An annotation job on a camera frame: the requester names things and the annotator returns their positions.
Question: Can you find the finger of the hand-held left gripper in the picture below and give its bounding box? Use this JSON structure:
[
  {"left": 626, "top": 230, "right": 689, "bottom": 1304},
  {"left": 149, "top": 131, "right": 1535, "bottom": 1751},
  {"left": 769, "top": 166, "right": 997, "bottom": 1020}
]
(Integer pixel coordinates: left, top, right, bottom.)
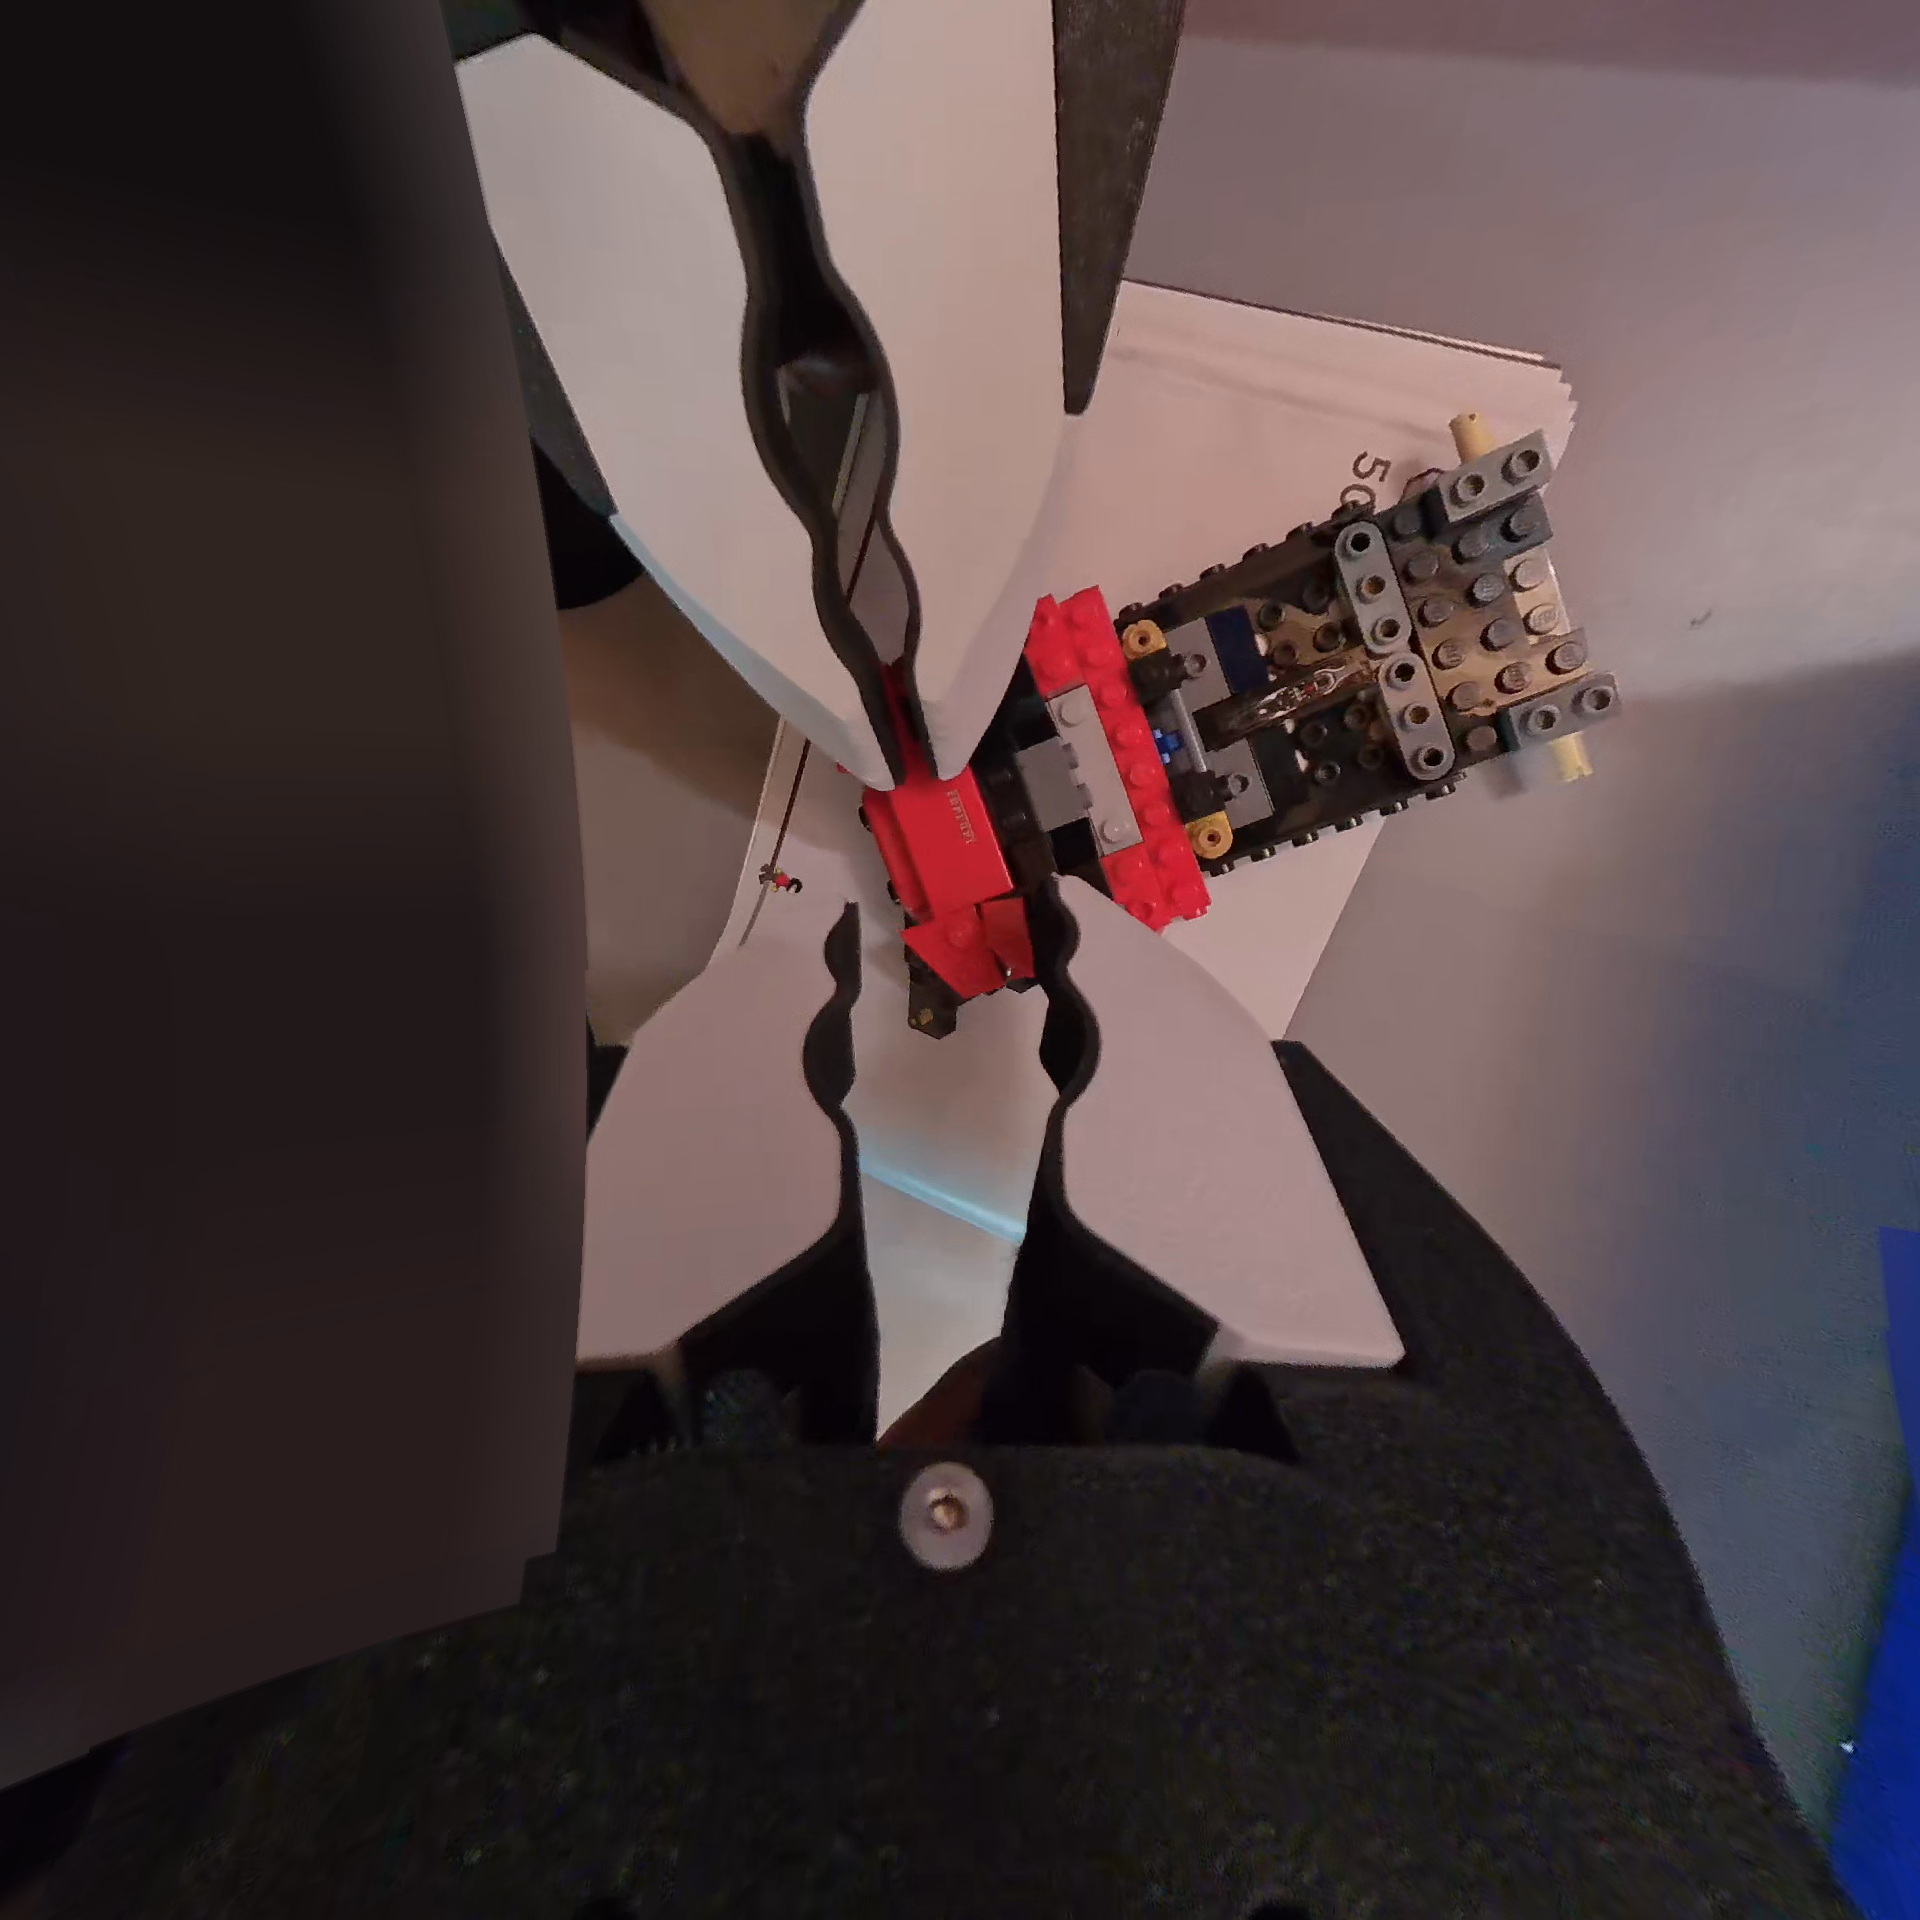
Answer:
[
  {"left": 805, "top": 0, "right": 1076, "bottom": 782},
  {"left": 458, "top": 24, "right": 923, "bottom": 792}
]

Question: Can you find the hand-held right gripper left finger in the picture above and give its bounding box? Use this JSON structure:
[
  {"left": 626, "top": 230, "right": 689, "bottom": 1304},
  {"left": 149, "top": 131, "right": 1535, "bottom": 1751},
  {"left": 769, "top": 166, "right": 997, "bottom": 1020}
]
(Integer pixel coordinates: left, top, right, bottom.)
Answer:
[{"left": 577, "top": 909, "right": 877, "bottom": 1416}]

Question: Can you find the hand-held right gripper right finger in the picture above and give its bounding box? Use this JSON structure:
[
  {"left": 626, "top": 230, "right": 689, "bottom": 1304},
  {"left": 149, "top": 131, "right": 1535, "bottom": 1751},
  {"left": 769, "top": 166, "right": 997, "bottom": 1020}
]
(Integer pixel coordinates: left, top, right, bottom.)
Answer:
[{"left": 1016, "top": 886, "right": 1408, "bottom": 1416}]

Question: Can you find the red and black lego car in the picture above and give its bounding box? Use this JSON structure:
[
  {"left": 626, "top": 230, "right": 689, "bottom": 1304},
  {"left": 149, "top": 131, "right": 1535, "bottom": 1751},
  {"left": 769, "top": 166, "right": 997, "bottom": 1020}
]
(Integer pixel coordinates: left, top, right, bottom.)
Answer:
[{"left": 856, "top": 430, "right": 1626, "bottom": 1046}]

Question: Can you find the blue plastic bin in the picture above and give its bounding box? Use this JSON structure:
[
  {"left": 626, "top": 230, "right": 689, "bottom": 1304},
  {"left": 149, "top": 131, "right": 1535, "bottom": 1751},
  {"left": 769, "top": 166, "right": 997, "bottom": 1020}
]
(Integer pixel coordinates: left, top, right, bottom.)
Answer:
[{"left": 1824, "top": 1224, "right": 1920, "bottom": 1920}]

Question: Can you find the lego instruction booklet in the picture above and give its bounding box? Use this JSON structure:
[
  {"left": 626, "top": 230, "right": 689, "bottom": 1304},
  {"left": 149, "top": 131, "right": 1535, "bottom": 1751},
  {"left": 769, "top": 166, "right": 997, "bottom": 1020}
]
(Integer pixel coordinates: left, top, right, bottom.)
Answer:
[{"left": 721, "top": 278, "right": 1580, "bottom": 1412}]

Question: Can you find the person's right hand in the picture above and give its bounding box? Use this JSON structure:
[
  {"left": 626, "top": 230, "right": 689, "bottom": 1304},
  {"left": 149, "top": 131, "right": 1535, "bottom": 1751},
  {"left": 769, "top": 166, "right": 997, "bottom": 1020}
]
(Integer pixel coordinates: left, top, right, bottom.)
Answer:
[{"left": 896, "top": 1344, "right": 1023, "bottom": 1448}]

